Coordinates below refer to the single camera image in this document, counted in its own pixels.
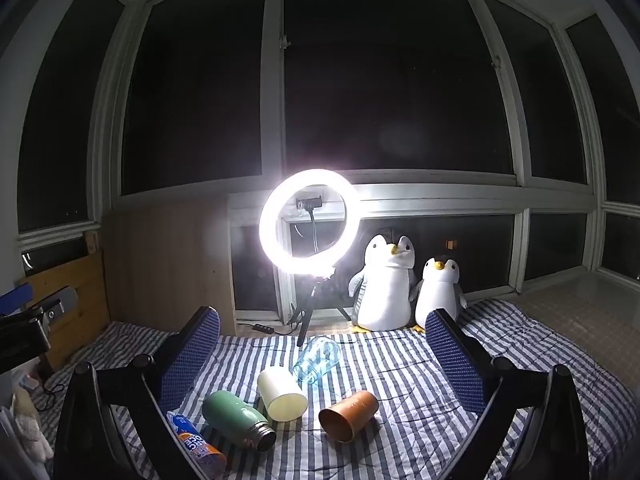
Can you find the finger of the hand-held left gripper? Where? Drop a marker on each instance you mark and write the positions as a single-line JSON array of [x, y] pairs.
[[57, 302]]

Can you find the cream plastic cup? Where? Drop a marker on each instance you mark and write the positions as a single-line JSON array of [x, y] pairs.
[[280, 392]]

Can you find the green metal bottle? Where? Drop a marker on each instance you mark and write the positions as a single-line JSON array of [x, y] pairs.
[[232, 412]]

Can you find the blue striped blanket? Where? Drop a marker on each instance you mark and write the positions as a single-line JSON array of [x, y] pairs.
[[400, 360]]

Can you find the brown paper cup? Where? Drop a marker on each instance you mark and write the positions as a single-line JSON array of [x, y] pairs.
[[350, 410]]

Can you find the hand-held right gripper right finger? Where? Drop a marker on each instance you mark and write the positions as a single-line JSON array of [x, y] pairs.
[[457, 360]]

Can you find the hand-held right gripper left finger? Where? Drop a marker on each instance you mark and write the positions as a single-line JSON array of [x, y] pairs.
[[192, 355]]

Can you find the wooden headboard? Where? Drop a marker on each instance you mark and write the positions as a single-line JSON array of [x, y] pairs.
[[82, 305]]

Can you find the white window frame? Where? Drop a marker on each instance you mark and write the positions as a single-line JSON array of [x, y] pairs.
[[274, 110]]

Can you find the cream plush toy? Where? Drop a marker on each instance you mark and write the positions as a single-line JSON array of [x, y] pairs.
[[30, 425]]

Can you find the small penguin plush toy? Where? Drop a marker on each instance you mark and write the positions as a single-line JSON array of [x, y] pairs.
[[437, 295]]

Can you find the clear glass bottle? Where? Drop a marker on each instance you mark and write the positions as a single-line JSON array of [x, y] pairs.
[[315, 362]]

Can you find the black power strip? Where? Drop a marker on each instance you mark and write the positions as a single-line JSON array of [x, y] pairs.
[[261, 328]]

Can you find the black phone holder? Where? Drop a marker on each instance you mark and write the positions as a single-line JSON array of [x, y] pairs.
[[314, 220]]

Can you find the black tripod stand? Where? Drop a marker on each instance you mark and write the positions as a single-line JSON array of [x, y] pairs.
[[306, 322]]

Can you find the large penguin plush toy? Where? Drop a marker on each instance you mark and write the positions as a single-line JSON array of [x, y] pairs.
[[385, 290]]

